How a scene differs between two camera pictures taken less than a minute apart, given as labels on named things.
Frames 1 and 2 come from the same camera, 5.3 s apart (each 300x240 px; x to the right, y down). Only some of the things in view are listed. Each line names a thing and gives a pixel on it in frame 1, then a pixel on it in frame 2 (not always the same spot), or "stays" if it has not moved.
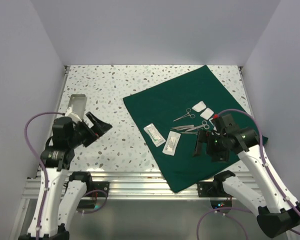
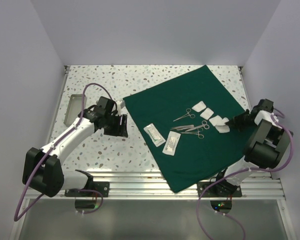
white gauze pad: (207, 113) stays
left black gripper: (100, 127) → (117, 131)
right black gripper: (222, 156) → (235, 122)
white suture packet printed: (172, 143) stays
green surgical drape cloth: (169, 115) stays
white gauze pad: (199, 107) stays
